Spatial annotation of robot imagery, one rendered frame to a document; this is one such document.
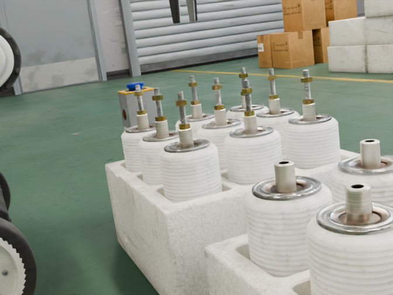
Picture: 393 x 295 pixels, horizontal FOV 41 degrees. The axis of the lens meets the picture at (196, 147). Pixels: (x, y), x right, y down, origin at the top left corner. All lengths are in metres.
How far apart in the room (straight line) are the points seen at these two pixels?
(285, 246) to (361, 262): 0.12
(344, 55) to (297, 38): 0.84
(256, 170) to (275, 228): 0.32
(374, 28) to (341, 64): 0.41
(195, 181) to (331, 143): 0.25
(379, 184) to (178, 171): 0.33
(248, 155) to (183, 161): 0.11
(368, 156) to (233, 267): 0.20
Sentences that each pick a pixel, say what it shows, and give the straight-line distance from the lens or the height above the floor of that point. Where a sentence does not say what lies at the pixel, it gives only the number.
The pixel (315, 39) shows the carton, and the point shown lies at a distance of 4.88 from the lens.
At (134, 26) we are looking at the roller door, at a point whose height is 0.55.
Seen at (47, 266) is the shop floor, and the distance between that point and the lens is 1.15.
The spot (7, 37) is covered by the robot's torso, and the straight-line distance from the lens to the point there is 1.07.
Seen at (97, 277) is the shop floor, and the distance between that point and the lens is 1.05.
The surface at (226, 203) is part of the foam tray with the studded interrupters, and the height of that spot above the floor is 0.17.
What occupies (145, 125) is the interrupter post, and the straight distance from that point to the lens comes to 1.06.
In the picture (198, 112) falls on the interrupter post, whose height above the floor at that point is 0.26.
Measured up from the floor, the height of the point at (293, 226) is 0.23.
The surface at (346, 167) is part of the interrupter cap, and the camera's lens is 0.64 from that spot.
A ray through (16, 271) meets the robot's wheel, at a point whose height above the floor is 0.09.
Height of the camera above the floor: 0.43
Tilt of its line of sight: 13 degrees down
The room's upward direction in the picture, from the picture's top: 7 degrees counter-clockwise
